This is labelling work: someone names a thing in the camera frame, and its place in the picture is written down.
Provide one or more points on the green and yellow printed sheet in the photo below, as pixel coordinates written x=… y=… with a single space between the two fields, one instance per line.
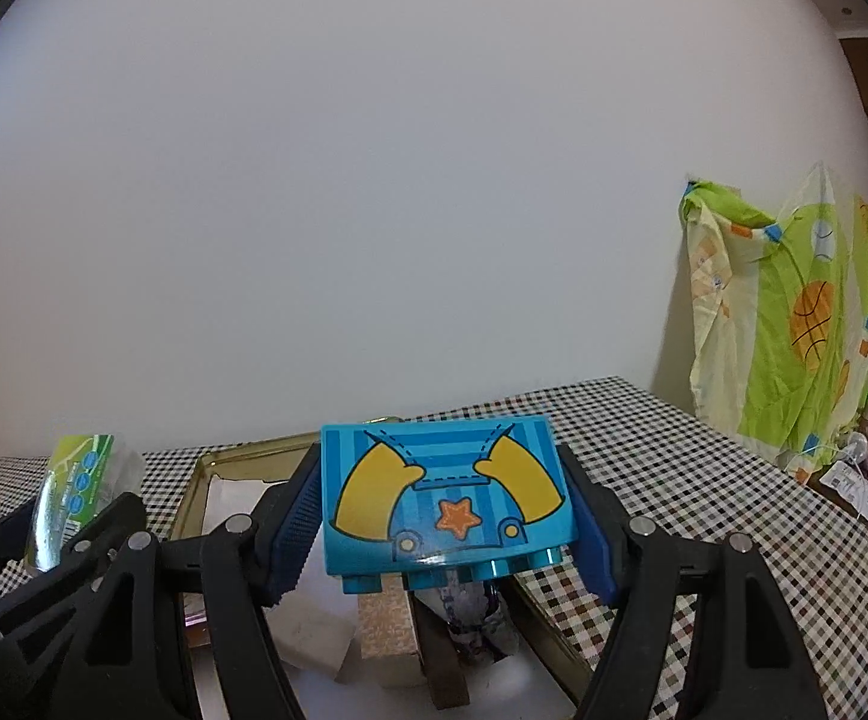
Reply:
x=778 y=300

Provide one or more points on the white paper leaflet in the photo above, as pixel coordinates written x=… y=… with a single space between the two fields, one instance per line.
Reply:
x=853 y=491

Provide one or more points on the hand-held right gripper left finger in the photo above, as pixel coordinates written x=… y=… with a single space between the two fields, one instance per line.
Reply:
x=295 y=532

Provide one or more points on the checkered tablecloth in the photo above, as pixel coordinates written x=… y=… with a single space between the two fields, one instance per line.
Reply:
x=703 y=480

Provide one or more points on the black and white crumpled item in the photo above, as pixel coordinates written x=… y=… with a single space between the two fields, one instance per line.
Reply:
x=475 y=615

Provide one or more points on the white flat block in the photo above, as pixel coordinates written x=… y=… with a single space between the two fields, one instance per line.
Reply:
x=314 y=641

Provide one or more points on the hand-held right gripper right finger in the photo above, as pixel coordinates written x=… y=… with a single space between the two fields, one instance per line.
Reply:
x=595 y=547

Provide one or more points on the gold metal tin tray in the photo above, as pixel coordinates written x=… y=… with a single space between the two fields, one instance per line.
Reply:
x=554 y=645

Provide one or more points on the brown comb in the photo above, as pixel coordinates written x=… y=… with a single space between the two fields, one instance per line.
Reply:
x=445 y=667

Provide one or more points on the blue toy block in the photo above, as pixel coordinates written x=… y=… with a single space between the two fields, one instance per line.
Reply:
x=449 y=480

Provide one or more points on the clear package with green label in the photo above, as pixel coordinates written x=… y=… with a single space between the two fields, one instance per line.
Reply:
x=77 y=480

